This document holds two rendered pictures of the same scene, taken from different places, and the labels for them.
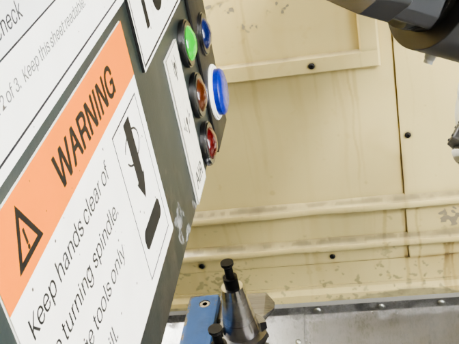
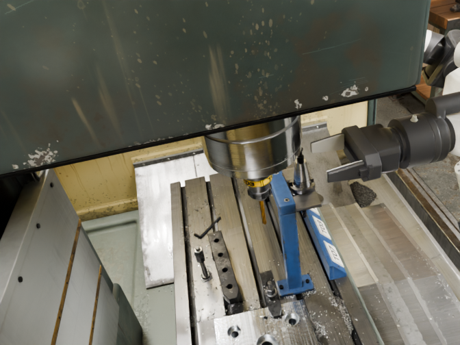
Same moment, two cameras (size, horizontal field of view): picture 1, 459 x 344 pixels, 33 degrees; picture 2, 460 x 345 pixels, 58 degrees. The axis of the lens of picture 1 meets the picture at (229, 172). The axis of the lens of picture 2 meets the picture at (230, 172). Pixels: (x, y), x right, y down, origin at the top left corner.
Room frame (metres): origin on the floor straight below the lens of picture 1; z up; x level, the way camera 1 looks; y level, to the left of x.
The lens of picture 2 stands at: (-0.31, 0.43, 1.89)
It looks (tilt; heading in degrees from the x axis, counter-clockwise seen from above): 37 degrees down; 347
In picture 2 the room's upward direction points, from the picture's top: 11 degrees counter-clockwise
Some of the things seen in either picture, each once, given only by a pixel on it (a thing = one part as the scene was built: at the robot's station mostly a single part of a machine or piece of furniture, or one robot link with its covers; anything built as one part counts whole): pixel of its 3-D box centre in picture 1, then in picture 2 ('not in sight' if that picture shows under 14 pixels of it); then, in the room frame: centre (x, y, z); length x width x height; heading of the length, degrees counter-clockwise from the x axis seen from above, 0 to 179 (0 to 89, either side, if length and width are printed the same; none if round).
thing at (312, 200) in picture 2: not in sight; (309, 200); (0.35, 0.10, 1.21); 0.07 x 0.05 x 0.01; 78
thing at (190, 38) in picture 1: (188, 43); not in sight; (0.42, 0.01, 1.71); 0.02 x 0.01 x 0.02; 168
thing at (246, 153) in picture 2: not in sight; (248, 118); (0.22, 0.26, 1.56); 0.16 x 0.16 x 0.12
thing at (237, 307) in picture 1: (236, 308); not in sight; (0.73, 0.02, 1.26); 0.04 x 0.04 x 0.07
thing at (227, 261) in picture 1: (229, 274); not in sight; (0.73, 0.02, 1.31); 0.02 x 0.02 x 0.03
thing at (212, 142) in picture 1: (209, 142); not in sight; (0.42, 0.01, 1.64); 0.02 x 0.01 x 0.02; 168
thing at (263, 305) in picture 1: (246, 308); not in sight; (0.78, 0.01, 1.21); 0.07 x 0.05 x 0.01; 78
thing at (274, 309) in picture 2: not in sight; (272, 298); (0.31, 0.25, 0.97); 0.13 x 0.03 x 0.15; 168
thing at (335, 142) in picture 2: not in sight; (326, 142); (0.24, 0.12, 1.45); 0.06 x 0.02 x 0.03; 78
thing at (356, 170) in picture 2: not in sight; (346, 174); (0.14, 0.14, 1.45); 0.06 x 0.02 x 0.03; 78
